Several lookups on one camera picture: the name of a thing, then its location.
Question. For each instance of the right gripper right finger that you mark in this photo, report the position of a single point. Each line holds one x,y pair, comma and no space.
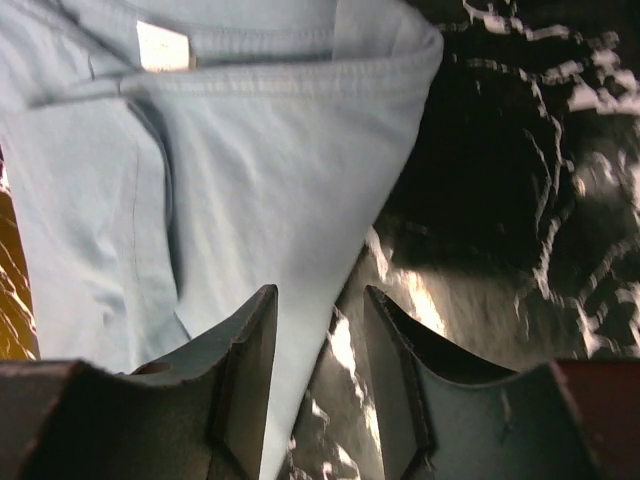
445,413

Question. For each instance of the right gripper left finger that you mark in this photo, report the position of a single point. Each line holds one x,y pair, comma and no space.
198,412

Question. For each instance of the blue-grey t shirt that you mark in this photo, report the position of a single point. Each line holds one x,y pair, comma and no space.
168,158

